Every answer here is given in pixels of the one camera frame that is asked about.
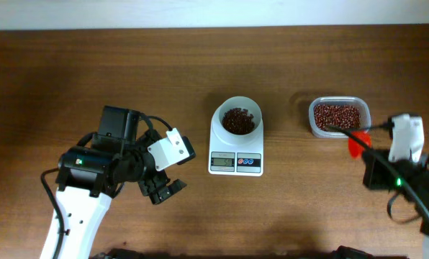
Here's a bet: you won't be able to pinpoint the orange plastic scoop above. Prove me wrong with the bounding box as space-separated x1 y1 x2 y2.
348 131 372 159

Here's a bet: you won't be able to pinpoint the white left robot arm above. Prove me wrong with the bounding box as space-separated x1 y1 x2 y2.
40 106 196 258

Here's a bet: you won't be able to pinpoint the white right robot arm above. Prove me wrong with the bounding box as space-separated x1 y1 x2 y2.
328 126 429 258

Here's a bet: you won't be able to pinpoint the white digital kitchen scale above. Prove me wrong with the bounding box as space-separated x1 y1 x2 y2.
208 109 264 177

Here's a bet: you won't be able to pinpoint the red azuki beans in container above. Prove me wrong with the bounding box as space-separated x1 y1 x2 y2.
313 104 361 131

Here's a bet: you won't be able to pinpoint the clear plastic bean container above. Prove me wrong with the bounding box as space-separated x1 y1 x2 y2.
308 96 371 138

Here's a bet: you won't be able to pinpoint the red beans in bowl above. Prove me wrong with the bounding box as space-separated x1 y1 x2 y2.
222 108 255 135

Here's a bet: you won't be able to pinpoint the white round bowl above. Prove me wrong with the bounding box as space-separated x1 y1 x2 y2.
216 96 262 136

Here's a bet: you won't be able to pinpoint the black right camera cable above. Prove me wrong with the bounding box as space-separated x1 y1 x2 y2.
324 122 429 242

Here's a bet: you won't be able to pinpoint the black camera cable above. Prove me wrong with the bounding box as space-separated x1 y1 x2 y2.
324 122 429 242
39 114 174 259

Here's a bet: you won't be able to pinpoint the black left camera cable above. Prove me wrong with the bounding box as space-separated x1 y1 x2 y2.
39 114 174 259

